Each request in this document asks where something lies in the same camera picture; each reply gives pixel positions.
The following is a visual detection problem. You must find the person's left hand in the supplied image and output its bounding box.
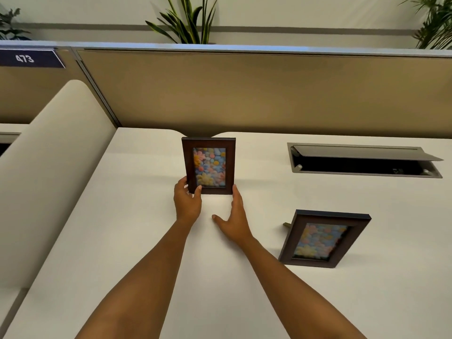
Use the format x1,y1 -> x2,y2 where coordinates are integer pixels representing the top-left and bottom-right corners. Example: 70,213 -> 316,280
174,176 -> 203,226

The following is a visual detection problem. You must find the person's right hand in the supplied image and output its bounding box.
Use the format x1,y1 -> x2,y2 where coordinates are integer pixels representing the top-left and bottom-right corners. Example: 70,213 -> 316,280
211,184 -> 256,245

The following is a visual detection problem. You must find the brown flower picture frame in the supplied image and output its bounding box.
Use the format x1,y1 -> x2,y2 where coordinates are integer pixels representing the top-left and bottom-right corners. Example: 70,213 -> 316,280
181,137 -> 237,195
278,209 -> 372,269

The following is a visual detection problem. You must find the person's right forearm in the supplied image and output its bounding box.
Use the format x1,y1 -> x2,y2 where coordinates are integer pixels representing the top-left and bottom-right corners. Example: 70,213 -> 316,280
243,236 -> 368,339

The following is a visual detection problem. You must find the person's left forearm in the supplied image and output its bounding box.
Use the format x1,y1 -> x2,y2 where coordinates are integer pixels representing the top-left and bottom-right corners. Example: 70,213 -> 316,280
75,219 -> 194,339

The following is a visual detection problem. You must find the beige desk partition panel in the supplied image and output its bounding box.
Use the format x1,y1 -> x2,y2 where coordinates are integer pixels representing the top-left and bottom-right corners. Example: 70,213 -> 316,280
0,40 -> 118,126
72,46 -> 452,139

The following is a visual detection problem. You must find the cream curved side divider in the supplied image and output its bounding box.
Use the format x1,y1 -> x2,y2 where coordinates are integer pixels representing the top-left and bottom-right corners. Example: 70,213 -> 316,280
0,79 -> 119,291

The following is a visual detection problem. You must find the green snake plant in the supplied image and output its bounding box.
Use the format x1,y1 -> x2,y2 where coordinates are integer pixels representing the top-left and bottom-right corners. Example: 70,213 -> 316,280
145,0 -> 218,45

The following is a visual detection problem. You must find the dark blue desk sign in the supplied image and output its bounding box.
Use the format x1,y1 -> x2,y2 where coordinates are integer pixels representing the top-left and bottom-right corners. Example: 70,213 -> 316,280
0,49 -> 67,69

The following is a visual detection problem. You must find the green leafy plant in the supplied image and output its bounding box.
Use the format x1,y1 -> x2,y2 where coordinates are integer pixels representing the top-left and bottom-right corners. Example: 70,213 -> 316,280
0,8 -> 33,41

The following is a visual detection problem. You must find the green palm plant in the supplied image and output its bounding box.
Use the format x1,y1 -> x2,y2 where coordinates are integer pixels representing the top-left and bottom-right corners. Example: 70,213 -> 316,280
398,0 -> 452,50

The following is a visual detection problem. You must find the grey desk cable hatch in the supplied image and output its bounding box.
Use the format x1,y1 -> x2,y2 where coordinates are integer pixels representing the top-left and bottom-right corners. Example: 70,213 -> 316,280
286,142 -> 444,179

